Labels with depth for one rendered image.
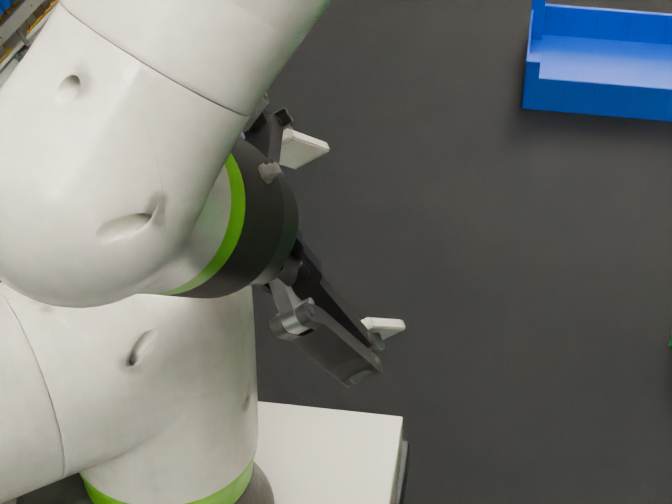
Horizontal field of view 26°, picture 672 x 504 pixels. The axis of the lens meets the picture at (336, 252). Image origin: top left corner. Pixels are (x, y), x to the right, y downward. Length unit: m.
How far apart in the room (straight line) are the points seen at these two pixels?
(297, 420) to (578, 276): 0.73
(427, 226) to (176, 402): 0.99
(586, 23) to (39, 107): 1.66
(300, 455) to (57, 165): 0.55
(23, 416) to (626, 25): 1.52
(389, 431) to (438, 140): 0.92
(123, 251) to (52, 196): 0.04
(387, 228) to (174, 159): 1.24
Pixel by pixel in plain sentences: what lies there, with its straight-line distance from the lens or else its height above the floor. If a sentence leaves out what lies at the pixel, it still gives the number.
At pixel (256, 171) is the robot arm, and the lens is 0.76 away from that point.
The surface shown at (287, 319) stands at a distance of 0.84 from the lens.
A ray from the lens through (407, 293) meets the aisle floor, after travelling 1.77.
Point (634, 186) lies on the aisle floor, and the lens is 1.97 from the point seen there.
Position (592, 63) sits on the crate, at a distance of 2.20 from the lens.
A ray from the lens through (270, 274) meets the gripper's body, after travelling 0.83.
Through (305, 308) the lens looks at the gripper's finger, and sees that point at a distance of 0.84.
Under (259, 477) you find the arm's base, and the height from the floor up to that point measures 0.37.
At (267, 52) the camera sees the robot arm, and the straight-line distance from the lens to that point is 0.64.
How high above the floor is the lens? 1.19
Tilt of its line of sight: 41 degrees down
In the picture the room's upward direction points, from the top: straight up
